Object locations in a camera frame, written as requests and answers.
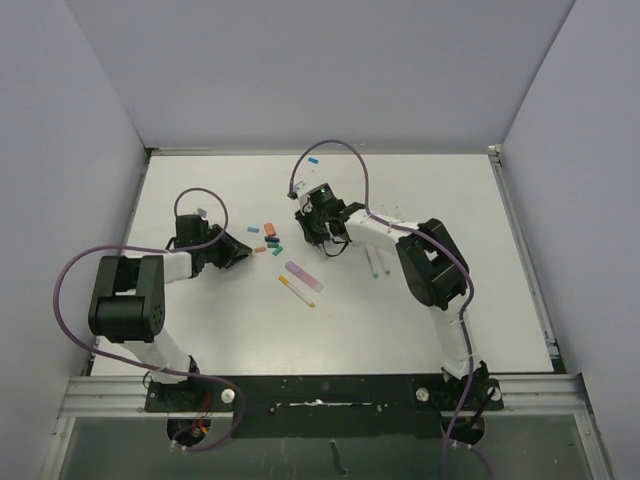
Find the aluminium front rail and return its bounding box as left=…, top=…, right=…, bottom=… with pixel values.
left=41, top=374, right=613, bottom=479

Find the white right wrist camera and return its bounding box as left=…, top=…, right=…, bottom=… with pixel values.
left=287, top=180, right=309, bottom=201

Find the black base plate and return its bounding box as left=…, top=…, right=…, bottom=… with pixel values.
left=144, top=373, right=504, bottom=446

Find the purple highlighter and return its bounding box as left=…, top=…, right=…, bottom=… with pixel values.
left=285, top=260, right=324, bottom=292

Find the aluminium right rail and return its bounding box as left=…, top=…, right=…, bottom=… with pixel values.
left=487, top=144, right=567, bottom=374

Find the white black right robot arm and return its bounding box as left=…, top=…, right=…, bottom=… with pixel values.
left=288, top=181, right=481, bottom=409

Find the orange highlighter cap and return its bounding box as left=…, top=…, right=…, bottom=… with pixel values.
left=264, top=223, right=277, bottom=237

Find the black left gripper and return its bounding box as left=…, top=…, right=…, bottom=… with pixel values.
left=196, top=225, right=250, bottom=269

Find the aluminium rail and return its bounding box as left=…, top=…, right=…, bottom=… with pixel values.
left=41, top=374, right=613, bottom=479
left=487, top=144, right=567, bottom=374

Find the teal cap white pen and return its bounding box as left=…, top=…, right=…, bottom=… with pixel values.
left=364, top=246, right=379, bottom=278

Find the yellow cap pen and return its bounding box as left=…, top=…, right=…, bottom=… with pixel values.
left=278, top=275, right=315, bottom=308

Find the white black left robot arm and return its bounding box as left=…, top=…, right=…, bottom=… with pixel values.
left=88, top=214, right=252, bottom=411

